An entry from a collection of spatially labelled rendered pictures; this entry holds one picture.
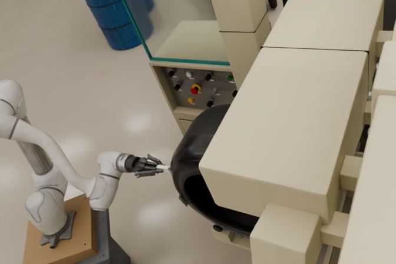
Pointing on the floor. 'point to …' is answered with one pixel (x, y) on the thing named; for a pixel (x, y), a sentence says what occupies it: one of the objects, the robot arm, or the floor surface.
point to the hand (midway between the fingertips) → (164, 168)
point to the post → (239, 15)
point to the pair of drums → (107, 7)
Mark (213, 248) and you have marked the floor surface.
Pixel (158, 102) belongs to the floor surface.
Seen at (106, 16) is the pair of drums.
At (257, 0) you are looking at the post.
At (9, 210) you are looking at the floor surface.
